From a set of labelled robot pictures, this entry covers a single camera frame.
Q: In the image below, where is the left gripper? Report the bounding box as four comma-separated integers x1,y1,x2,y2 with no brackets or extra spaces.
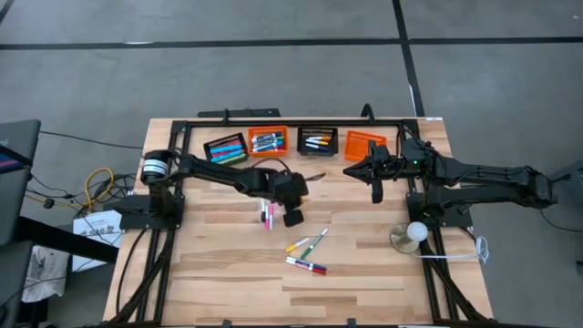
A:
266,169,311,229

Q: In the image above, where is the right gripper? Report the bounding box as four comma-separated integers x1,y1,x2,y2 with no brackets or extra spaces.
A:
343,138,434,205

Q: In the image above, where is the thin yellow marker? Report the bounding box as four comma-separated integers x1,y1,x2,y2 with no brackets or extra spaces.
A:
285,237,311,253

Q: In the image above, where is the yellow-green highlighter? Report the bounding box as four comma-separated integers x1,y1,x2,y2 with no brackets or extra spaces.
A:
213,157,248,168

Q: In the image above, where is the thin dark blue marker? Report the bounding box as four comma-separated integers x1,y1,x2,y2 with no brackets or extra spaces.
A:
286,255,329,272

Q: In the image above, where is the thin red marker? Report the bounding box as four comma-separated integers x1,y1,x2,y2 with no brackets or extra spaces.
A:
285,259,327,276

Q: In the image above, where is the orange plastic basket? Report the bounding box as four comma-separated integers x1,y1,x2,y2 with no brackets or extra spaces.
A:
343,129,388,163
247,125,290,159

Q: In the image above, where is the black plastic basket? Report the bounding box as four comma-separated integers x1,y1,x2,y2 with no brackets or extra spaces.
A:
296,126,339,158
203,132,251,170

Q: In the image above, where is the brass lamp with white bulb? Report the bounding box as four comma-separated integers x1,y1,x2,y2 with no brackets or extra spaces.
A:
390,220,430,254

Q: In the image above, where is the black rectangular box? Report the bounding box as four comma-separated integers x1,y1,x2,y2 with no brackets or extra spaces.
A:
197,108,281,118

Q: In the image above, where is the white printed paper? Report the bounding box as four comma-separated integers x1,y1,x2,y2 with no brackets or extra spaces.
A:
71,209,124,273

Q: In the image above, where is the grey chair base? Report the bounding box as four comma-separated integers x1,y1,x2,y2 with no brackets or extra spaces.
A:
548,158,583,188

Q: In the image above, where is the white bag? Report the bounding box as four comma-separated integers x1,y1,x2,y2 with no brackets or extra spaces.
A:
21,244,70,304

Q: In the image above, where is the black desk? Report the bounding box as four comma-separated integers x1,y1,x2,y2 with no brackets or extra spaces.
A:
0,118,120,328

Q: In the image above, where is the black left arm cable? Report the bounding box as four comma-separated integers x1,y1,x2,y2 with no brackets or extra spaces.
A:
250,157,292,174

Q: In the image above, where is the white lamp cable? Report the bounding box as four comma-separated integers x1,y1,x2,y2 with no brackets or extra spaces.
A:
412,235,491,266

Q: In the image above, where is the yellow floor cable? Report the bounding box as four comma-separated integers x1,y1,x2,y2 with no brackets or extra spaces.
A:
83,167,115,213

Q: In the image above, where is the black floor cable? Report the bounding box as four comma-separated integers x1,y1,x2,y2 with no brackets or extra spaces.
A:
38,130,145,150

